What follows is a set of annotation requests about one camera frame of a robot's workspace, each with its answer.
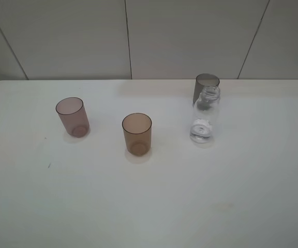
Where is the clear plastic water bottle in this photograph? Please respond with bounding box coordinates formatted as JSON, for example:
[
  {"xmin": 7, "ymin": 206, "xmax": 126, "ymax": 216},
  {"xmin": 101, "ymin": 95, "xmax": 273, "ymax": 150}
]
[{"xmin": 190, "ymin": 86, "xmax": 220, "ymax": 144}]

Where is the pink translucent plastic cup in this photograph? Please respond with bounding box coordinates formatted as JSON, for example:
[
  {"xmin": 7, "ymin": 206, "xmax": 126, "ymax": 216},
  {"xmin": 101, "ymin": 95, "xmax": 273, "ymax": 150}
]
[{"xmin": 55, "ymin": 97, "xmax": 90, "ymax": 138}]

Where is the brown translucent plastic cup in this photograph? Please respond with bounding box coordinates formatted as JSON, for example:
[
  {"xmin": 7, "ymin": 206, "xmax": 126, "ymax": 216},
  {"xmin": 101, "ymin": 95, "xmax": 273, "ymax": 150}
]
[{"xmin": 122, "ymin": 113, "xmax": 152, "ymax": 157}]

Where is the grey translucent plastic cup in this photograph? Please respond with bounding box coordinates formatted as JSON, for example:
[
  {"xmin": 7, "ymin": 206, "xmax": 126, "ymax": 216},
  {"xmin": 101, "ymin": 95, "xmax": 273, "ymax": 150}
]
[{"xmin": 192, "ymin": 73, "xmax": 220, "ymax": 105}]

